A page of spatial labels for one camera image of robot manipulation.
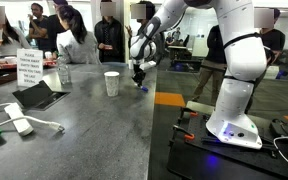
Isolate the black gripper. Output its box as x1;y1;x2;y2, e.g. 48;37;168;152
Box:
132;63;148;89

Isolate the person in dark clothes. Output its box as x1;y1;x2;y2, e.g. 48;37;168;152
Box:
244;7;287;114

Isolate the man in black sweater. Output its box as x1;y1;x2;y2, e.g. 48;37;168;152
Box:
192;24;230;106

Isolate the thin white cable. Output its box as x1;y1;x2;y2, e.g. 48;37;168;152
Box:
272;133;288;180

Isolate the black robot mounting board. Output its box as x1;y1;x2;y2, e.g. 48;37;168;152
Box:
166;108;288;180

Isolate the woman in white top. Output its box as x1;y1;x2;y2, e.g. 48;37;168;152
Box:
0;1;32;65

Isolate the background office desk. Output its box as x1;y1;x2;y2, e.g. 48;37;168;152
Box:
166;44;203;73

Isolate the man in grey jacket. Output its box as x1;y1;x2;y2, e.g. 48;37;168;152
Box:
125;0;167;68

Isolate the black device on board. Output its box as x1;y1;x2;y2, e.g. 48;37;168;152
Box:
270;118;288;140

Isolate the clear plastic water bottle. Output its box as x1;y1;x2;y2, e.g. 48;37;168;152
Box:
56;54;72;86

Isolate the white printed notice sign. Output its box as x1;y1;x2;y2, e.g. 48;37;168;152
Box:
16;48;44;88

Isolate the woman in grey sweater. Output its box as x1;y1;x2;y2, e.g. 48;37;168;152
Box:
55;4;102;65

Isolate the white power strip cable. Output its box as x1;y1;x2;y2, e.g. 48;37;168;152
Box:
0;102;66;133

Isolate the man with crossed arms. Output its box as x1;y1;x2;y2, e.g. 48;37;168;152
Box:
28;2;51;54

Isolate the person in black shirt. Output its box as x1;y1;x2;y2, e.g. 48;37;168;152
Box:
46;0;69;59

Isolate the white paper cup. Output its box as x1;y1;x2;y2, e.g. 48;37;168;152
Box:
103;70;121;98

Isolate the black pop-up outlet box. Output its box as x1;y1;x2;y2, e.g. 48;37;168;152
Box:
12;79;71;111

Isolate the orange black clamp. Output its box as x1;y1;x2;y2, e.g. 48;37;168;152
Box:
179;106;200;118
171;124;196;141

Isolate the man in black jacket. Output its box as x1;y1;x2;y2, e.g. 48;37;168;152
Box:
93;0;125;64

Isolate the red food tray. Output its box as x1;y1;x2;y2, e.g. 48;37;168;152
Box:
0;57;58;71

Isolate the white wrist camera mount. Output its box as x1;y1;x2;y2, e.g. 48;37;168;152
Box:
138;60;157;72

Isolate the white power adapter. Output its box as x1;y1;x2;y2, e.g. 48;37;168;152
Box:
3;102;35;137

